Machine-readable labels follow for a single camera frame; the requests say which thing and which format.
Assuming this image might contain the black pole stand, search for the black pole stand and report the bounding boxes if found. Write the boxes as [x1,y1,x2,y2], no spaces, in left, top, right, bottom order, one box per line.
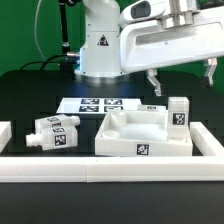
[58,0,73,73]

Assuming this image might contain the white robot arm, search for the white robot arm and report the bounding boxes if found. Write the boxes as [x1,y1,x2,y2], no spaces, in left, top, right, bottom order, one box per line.
[75,0,224,96]

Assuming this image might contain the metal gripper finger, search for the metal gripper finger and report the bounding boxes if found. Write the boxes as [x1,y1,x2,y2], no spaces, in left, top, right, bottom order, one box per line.
[147,69,162,97]
[202,57,218,88]

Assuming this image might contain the white square tabletop part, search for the white square tabletop part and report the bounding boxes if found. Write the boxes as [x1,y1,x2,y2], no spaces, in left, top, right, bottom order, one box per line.
[95,110,193,157]

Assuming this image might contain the black cables on table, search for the black cables on table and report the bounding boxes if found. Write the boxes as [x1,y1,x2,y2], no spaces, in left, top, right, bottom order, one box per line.
[19,53,81,72]

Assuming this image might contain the grey hanging cable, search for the grey hanging cable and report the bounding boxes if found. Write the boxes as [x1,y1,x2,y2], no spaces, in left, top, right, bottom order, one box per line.
[34,0,48,63]

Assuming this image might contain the white sheet with tags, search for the white sheet with tags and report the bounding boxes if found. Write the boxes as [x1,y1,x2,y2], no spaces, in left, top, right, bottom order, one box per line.
[56,98,141,114]

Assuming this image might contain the white U-shaped fence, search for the white U-shaped fence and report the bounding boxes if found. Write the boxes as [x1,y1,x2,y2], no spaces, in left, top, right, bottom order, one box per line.
[0,122,224,183]

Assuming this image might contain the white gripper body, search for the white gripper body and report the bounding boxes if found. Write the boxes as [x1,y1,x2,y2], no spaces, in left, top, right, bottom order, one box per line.
[120,0,224,73]

